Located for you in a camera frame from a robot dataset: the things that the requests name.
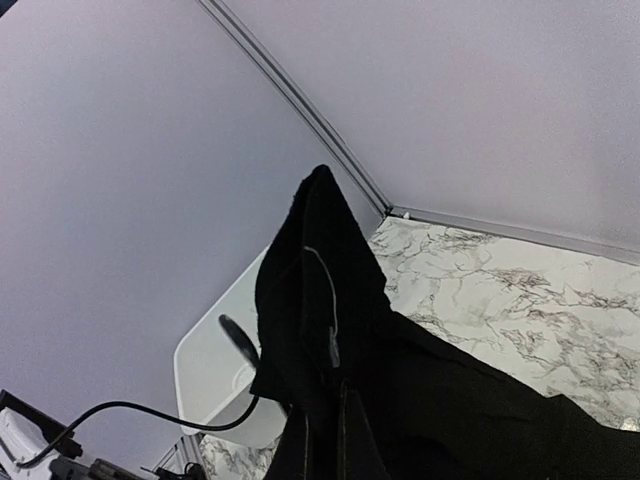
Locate left aluminium wall profile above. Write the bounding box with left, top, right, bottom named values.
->
left=194, top=0, right=394, bottom=217

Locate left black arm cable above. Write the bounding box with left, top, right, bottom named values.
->
left=19, top=313, right=264, bottom=469

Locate black long sleeve shirt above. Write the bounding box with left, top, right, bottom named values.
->
left=251, top=165, right=639, bottom=479

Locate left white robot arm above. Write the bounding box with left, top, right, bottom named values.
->
left=1, top=390, right=140, bottom=480

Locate white plastic laundry basket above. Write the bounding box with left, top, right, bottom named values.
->
left=173, top=253, right=265, bottom=426

